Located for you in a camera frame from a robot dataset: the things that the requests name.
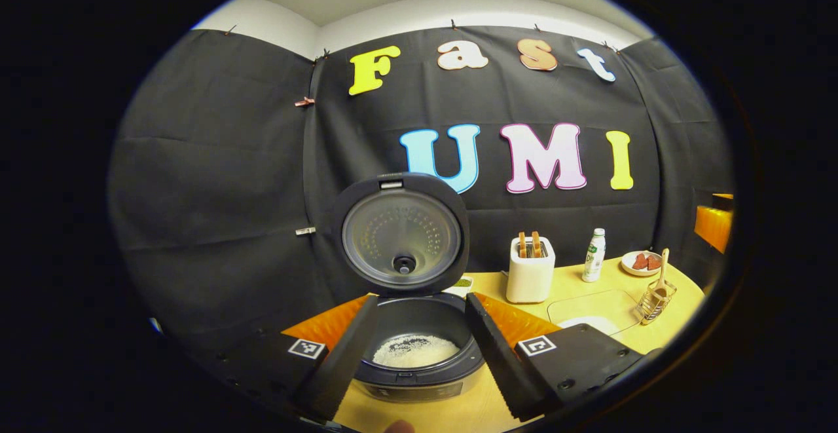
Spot wire chopstick holder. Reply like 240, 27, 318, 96
635, 279, 678, 326

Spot dark grey rice cooker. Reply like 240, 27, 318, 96
331, 172, 486, 403

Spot wooden spoon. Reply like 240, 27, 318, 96
651, 248, 671, 306

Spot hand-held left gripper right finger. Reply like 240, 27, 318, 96
465, 292, 652, 423

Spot white toaster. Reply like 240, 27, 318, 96
505, 236, 556, 304

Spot black backdrop cloth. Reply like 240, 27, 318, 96
108, 25, 734, 348

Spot white drink bottle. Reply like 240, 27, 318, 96
582, 228, 606, 283

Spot white round plate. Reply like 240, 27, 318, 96
621, 250, 663, 277

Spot clear plastic box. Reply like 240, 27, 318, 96
547, 289, 646, 337

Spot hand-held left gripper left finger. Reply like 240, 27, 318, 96
216, 294, 380, 424

